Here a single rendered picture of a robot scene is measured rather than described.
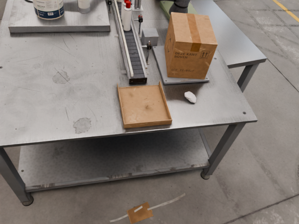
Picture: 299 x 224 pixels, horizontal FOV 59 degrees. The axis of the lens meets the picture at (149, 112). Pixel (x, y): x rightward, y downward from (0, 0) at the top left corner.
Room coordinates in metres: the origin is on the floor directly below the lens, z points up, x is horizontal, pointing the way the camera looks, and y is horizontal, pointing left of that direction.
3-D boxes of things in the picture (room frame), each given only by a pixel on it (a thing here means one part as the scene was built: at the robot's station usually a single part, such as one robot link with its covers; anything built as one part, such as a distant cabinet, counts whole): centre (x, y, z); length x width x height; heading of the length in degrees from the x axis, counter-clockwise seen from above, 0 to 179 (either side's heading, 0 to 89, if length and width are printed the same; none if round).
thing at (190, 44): (1.40, -0.16, 0.99); 0.30 x 0.24 x 0.27; 10
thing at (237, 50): (1.83, -0.17, 0.81); 0.90 x 0.90 x 0.04; 29
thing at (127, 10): (1.61, 0.26, 0.98); 0.05 x 0.05 x 0.20
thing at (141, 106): (0.98, 0.04, 0.85); 0.30 x 0.26 x 0.04; 19
